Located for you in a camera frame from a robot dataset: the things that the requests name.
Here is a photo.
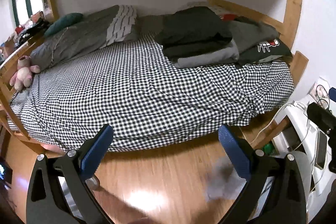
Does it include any black garment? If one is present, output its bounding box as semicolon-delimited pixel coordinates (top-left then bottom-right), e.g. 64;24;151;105
154;6;232;60

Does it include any grey folded garment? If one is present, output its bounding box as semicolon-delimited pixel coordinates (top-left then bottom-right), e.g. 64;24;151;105
171;39;239;69

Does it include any green bottle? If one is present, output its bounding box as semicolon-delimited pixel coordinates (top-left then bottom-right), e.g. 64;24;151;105
262;143;278;156

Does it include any dark green pillow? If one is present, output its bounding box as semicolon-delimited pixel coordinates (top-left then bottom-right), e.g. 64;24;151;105
44;12;84;38

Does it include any white power cable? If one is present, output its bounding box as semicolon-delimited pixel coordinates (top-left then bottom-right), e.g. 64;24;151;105
252;101;293;146

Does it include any grey striped duvet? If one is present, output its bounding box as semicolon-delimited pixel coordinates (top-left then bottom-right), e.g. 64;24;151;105
30;5;139;71

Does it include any black cartoon print pillow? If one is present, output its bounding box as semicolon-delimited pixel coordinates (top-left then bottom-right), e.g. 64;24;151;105
238;39;292;66

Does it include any black cable bundle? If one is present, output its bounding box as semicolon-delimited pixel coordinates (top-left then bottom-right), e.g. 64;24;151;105
314;84;332;110

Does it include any grey blanket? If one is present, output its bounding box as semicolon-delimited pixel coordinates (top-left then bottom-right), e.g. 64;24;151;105
227;20;280;53

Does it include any checkered black white bedsheet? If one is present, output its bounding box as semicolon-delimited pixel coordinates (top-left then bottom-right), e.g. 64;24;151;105
11;35;294;152

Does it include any pink plush toy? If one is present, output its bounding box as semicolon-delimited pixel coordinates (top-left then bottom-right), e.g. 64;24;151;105
10;56;41;92

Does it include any white slipper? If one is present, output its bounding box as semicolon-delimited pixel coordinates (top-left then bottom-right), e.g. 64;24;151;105
206;156;247;201

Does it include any white desk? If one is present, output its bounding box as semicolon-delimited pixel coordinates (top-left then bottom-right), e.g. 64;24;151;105
273;77;335;196

